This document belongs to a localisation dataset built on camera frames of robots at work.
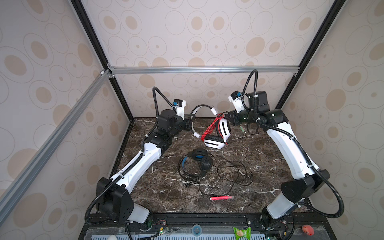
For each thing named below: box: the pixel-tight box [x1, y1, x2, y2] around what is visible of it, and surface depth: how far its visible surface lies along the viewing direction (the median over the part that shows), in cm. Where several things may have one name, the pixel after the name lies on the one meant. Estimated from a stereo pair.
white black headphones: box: [190, 104, 232, 149], surface depth 66 cm
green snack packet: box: [233, 227, 252, 240], surface depth 71 cm
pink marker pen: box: [209, 195, 235, 201], surface depth 83 cm
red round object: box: [302, 224, 315, 236], surface depth 71 cm
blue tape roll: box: [192, 224, 203, 237], surface depth 73 cm
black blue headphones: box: [178, 148, 214, 181], surface depth 91 cm
